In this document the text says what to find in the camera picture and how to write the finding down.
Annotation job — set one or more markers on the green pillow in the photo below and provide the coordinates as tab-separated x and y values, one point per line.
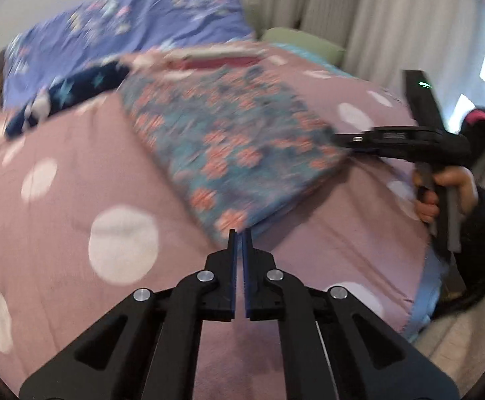
309	43

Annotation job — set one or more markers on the navy star print garment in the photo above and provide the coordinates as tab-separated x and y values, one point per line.
71	89

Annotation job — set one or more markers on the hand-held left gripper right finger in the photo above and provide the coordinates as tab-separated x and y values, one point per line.
246	266

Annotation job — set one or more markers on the blue printed blanket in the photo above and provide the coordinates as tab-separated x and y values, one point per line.
121	21

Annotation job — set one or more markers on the person's right hand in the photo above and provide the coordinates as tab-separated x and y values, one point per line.
465	187

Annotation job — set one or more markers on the folded pink striped clothes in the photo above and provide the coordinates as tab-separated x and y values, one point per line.
213	63

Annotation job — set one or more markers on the pink polka dot bed sheet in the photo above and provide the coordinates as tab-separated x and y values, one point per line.
80	154

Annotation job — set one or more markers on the teal floral garment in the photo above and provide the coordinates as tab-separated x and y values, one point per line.
226	133

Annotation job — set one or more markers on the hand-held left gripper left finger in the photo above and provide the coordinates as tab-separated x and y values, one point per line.
233	266

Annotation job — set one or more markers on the beige curtain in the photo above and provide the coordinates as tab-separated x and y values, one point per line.
371	16

